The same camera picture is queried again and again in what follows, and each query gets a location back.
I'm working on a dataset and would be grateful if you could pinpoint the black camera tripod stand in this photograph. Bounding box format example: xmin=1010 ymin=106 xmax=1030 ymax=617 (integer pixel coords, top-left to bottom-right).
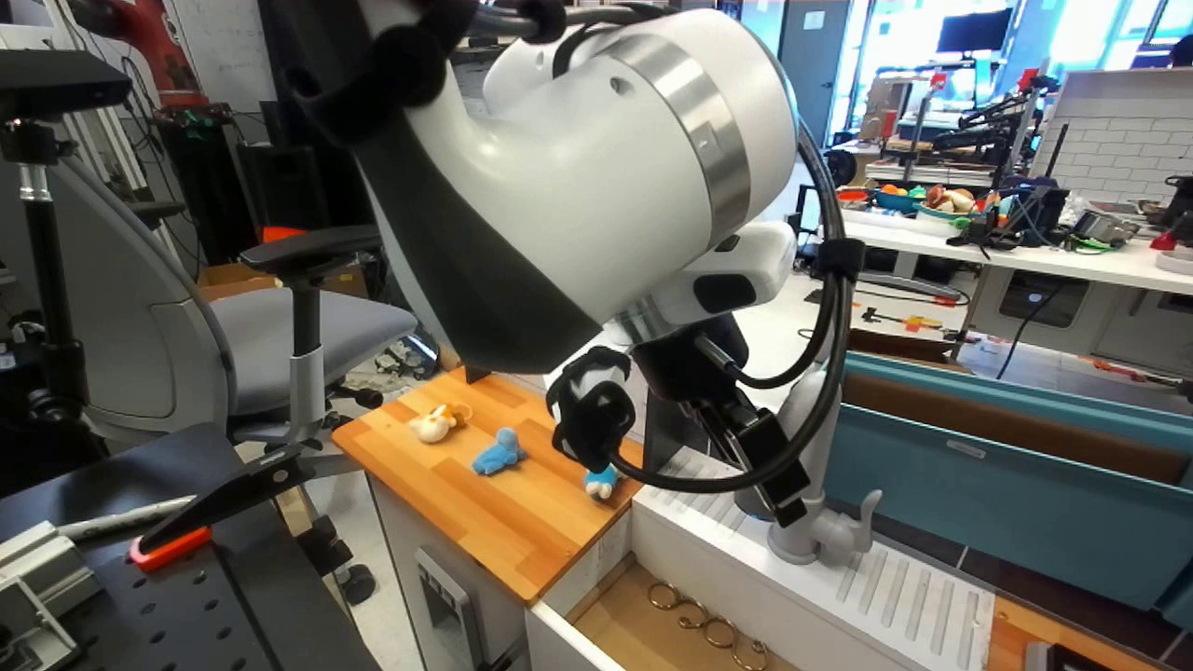
xmin=0 ymin=49 xmax=129 ymax=420

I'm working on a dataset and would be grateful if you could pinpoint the wooden kitchen counter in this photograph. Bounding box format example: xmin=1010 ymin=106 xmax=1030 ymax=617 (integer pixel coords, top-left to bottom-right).
xmin=332 ymin=370 xmax=636 ymax=603

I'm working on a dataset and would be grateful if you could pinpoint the black clamp with red tip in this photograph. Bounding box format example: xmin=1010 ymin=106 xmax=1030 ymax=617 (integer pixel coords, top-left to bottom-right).
xmin=127 ymin=451 xmax=311 ymax=572

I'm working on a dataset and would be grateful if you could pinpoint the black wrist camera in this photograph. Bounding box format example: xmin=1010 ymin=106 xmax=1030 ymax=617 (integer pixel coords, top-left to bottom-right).
xmin=543 ymin=346 xmax=633 ymax=469

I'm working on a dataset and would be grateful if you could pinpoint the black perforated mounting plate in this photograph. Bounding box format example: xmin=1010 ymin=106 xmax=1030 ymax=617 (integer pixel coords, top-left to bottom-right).
xmin=0 ymin=497 xmax=384 ymax=671

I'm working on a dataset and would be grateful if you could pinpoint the grey kitchen tap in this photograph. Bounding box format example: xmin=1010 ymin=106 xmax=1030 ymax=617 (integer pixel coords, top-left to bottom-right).
xmin=735 ymin=392 xmax=884 ymax=566

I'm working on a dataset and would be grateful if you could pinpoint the cream yellow plush toy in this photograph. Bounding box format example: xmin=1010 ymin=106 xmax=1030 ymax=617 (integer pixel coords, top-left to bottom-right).
xmin=410 ymin=401 xmax=465 ymax=442

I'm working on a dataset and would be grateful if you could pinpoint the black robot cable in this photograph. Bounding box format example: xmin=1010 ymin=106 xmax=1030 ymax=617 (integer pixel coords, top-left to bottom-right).
xmin=614 ymin=121 xmax=868 ymax=497

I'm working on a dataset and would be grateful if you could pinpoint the grey office chair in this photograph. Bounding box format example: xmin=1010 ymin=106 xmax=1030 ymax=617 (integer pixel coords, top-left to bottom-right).
xmin=0 ymin=164 xmax=416 ymax=492

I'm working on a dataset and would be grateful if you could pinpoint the white blue plush toy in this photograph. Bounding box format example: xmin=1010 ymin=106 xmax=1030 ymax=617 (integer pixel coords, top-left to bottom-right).
xmin=582 ymin=464 xmax=619 ymax=502

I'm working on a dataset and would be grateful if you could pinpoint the white sink with drainboard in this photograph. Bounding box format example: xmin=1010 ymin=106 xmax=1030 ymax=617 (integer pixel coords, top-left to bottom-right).
xmin=521 ymin=477 xmax=1001 ymax=671

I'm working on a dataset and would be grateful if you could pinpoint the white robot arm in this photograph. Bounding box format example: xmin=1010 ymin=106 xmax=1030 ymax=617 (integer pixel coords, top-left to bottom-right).
xmin=283 ymin=0 xmax=804 ymax=519

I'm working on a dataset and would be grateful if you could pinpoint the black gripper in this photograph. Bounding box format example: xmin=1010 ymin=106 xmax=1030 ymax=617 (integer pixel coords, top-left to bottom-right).
xmin=630 ymin=318 xmax=809 ymax=526

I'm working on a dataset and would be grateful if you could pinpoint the white cluttered workbench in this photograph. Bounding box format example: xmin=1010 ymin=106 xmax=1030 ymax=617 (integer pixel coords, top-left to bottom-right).
xmin=812 ymin=67 xmax=1193 ymax=376

